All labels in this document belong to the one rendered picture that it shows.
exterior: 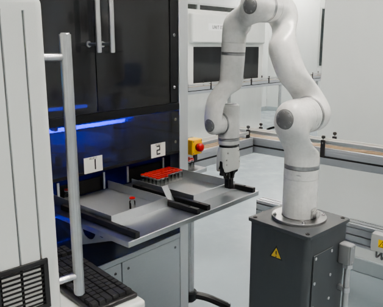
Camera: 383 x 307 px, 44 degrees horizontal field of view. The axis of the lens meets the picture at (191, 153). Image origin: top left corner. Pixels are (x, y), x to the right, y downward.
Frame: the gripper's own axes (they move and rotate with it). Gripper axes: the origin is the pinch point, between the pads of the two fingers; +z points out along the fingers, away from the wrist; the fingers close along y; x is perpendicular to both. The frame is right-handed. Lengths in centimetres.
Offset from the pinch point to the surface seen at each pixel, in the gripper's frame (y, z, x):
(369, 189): -144, 35, 2
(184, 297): -10, 66, -35
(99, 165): 38, -10, -32
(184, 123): -9.8, -20.1, -32.3
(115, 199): 35.6, 3.2, -27.1
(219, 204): 13.9, 4.3, 6.0
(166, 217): 36.5, 4.2, 0.8
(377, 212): -144, 49, 8
